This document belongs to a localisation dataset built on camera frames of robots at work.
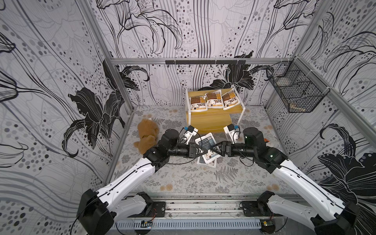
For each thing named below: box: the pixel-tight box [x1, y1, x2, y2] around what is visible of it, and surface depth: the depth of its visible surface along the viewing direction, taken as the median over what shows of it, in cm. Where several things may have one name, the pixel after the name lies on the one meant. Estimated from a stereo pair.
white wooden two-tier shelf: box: [185, 87, 246, 135], surface depth 74 cm
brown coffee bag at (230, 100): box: [221, 88, 241, 111], surface depth 75 cm
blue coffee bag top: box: [194, 132, 222, 164], surface depth 68 cm
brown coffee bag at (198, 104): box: [188, 95, 208, 113], surface depth 75 cm
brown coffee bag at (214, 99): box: [204, 89, 224, 109], surface depth 77 cm
